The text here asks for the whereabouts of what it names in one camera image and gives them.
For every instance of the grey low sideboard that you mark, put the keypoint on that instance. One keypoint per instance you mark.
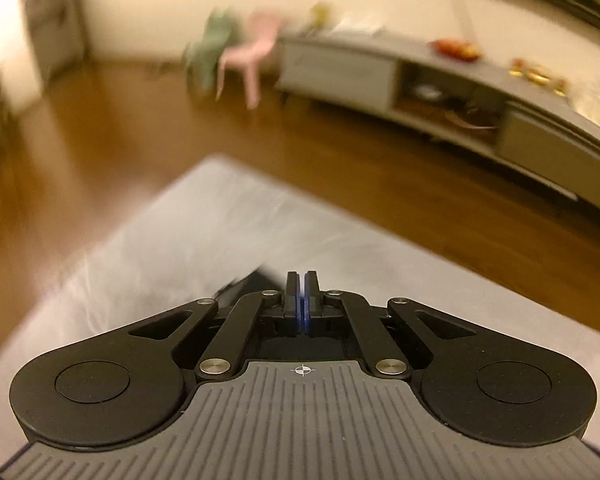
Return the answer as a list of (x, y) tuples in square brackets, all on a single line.
[(480, 110)]

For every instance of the green plastic chair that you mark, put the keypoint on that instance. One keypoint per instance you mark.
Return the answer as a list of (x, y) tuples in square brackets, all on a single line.
[(210, 47)]

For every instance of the white tissue pack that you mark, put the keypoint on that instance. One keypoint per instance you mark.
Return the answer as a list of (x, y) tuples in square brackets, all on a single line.
[(362, 25)]

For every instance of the small gold cup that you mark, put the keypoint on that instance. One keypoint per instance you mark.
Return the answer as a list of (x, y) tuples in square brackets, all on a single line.
[(561, 87), (518, 66)]

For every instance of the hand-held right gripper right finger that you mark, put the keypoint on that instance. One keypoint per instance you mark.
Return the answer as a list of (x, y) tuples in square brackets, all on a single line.
[(312, 305)]

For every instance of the yellow cup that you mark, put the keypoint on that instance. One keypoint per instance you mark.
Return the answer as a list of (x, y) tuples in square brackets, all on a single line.
[(320, 15)]

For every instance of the gold lidded bowl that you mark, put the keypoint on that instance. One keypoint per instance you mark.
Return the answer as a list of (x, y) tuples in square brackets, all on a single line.
[(538, 75)]

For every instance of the set of clear glasses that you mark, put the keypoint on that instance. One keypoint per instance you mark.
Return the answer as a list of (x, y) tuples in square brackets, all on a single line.
[(597, 105)]

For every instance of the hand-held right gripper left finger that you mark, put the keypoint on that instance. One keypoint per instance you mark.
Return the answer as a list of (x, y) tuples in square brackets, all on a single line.
[(293, 305)]

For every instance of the plate of orange fruit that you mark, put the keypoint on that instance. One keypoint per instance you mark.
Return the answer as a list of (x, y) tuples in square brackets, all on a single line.
[(455, 48)]

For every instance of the pink plastic chair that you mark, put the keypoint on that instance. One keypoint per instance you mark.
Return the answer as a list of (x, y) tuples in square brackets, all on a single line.
[(252, 50)]

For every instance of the black cloth garment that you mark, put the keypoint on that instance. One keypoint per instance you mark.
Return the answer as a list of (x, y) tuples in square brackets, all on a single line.
[(250, 284)]

